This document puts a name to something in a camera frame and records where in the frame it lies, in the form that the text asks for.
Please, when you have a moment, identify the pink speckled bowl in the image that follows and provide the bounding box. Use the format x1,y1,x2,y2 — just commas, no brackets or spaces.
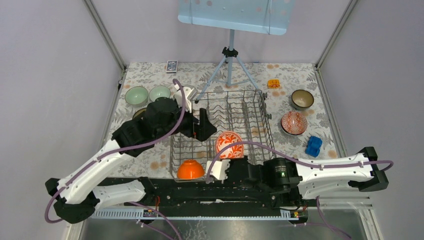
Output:
132,107,147,120

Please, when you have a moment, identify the small yellow orange toy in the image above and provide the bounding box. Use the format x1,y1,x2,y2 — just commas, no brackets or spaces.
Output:
267,79,281,89

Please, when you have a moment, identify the light blue tripod stand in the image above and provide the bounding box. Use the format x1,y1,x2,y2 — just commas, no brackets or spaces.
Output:
194,29,260,104

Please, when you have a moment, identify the light blue board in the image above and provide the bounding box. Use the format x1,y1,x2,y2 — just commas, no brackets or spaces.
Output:
178,0,295,36

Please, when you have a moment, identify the playing card box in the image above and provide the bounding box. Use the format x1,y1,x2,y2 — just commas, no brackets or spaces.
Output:
165,60,179,74

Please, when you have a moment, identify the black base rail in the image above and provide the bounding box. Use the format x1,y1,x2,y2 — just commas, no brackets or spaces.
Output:
99,177,321,218

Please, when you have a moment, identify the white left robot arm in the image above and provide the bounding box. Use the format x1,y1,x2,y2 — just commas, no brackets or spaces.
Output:
45,97,217,224

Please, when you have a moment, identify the blue plastic toy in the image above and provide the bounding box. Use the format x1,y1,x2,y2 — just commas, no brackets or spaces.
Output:
305,136,323,158

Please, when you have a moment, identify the dark brown patterned bowl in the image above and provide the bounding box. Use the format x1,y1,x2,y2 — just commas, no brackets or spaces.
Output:
290,89,315,110

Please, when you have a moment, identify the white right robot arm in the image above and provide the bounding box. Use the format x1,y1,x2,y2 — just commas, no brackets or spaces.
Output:
226,146,389,206

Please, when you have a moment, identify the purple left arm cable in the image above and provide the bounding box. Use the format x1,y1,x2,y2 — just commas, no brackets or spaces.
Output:
44,78,187,240

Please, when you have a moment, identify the pale green checkered bowl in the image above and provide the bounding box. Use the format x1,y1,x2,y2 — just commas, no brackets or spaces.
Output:
148,85,171,102

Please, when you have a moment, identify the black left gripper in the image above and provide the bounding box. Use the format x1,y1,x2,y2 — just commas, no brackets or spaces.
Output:
155,98,218,141

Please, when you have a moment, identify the blue white zigzag bowl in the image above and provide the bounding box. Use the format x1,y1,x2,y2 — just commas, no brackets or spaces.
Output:
280,111,308,136

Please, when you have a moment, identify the light green bowl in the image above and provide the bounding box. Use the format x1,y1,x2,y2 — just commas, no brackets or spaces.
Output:
124,86,149,107

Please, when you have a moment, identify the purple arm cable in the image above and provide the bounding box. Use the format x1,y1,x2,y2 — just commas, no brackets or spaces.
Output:
44,78,187,240
205,141,395,239

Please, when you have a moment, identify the white red patterned bowl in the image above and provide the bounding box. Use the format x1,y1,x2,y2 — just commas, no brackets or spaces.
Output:
214,130,245,160

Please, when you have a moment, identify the orange bowl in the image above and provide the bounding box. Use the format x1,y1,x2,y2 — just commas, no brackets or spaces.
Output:
177,159,205,180

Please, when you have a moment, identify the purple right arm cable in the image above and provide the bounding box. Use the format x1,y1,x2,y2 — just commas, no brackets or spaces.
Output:
205,141,395,239

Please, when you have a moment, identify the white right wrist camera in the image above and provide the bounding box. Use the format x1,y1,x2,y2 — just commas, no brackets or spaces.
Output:
206,159,231,182

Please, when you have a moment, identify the grey wire dish rack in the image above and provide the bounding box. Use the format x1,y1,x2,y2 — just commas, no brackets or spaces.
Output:
169,90,274,182

